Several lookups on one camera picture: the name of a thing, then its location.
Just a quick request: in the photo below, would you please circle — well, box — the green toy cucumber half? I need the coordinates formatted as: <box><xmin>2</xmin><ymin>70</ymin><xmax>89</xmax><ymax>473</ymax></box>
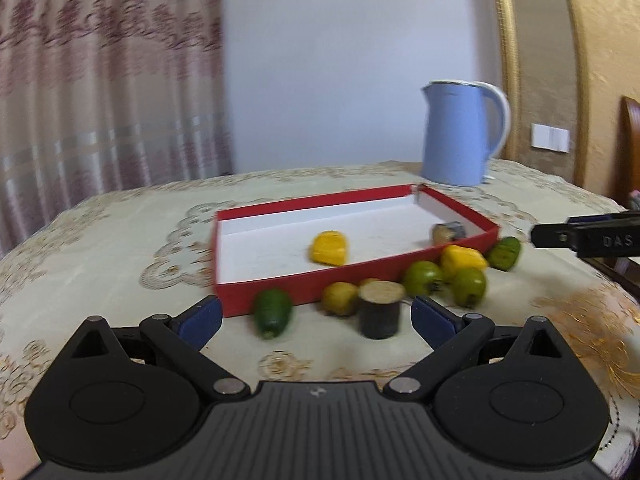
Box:
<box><xmin>486</xmin><ymin>236</ymin><xmax>522</xmax><ymax>272</ymax></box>

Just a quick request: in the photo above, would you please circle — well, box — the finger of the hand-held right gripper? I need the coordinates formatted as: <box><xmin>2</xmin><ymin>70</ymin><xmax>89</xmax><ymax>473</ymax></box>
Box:
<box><xmin>530</xmin><ymin>220</ymin><xmax>577</xmax><ymax>250</ymax></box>

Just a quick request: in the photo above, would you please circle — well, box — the wooden chair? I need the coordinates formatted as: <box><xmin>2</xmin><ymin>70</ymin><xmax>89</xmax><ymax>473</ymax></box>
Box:
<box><xmin>620</xmin><ymin>96</ymin><xmax>640</xmax><ymax>211</ymax></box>

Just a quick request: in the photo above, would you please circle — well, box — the green round toy fruit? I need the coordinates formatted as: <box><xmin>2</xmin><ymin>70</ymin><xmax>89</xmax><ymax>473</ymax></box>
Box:
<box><xmin>452</xmin><ymin>267</ymin><xmax>488</xmax><ymax>309</ymax></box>
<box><xmin>403</xmin><ymin>260</ymin><xmax>445</xmax><ymax>297</ymax></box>

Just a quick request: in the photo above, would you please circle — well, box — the pink patterned curtain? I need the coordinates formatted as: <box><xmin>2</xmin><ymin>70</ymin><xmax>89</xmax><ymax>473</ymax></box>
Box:
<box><xmin>0</xmin><ymin>0</ymin><xmax>236</xmax><ymax>256</ymax></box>

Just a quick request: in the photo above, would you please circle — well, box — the small dark wood cylinder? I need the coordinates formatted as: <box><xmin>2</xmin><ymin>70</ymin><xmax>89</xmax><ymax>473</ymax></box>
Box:
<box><xmin>432</xmin><ymin>222</ymin><xmax>467</xmax><ymax>247</ymax></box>

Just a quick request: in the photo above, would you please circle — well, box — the dark green pepper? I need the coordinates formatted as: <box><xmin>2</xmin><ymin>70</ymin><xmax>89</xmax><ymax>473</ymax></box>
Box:
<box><xmin>253</xmin><ymin>288</ymin><xmax>293</xmax><ymax>340</ymax></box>

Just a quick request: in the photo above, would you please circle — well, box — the red shallow cardboard box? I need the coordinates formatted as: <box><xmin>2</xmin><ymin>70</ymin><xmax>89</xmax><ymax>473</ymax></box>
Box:
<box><xmin>214</xmin><ymin>184</ymin><xmax>502</xmax><ymax>319</ymax></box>

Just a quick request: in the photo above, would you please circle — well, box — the large dark wood cylinder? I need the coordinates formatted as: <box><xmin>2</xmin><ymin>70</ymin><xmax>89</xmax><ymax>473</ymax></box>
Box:
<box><xmin>357</xmin><ymin>280</ymin><xmax>407</xmax><ymax>340</ymax></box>

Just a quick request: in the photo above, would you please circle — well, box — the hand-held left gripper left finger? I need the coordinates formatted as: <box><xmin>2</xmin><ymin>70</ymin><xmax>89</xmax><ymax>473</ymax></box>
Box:
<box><xmin>70</xmin><ymin>296</ymin><xmax>251</xmax><ymax>402</ymax></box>

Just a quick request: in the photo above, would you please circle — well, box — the yellow toy bell pepper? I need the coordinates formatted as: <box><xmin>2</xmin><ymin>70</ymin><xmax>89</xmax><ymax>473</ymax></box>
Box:
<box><xmin>309</xmin><ymin>230</ymin><xmax>350</xmax><ymax>266</ymax></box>
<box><xmin>440</xmin><ymin>245</ymin><xmax>489</xmax><ymax>283</ymax></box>

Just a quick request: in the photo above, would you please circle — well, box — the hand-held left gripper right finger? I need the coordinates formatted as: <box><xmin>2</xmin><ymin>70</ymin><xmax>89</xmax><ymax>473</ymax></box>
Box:
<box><xmin>382</xmin><ymin>296</ymin><xmax>563</xmax><ymax>402</ymax></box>

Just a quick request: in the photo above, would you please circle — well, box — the gold wall moulding strip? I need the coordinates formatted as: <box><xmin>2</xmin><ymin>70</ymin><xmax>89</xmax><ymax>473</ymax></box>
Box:
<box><xmin>487</xmin><ymin>0</ymin><xmax>521</xmax><ymax>163</ymax></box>

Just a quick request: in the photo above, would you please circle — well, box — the light blue electric kettle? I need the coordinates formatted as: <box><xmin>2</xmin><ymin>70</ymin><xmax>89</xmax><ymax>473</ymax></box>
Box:
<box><xmin>420</xmin><ymin>80</ymin><xmax>512</xmax><ymax>187</ymax></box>

